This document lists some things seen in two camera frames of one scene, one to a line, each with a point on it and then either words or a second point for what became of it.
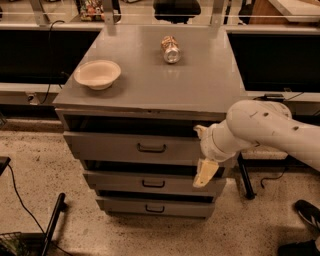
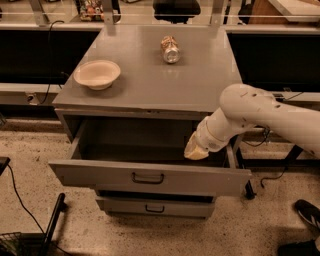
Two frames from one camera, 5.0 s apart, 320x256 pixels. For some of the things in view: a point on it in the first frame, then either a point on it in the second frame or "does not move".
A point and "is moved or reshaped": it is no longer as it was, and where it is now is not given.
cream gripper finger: [205, 172] to [194, 150]
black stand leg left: [60, 207] does not move
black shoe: [309, 212] does not move
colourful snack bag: [91, 11] does not move
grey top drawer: [135, 146] is moved or reshaped
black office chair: [176, 11] does not move
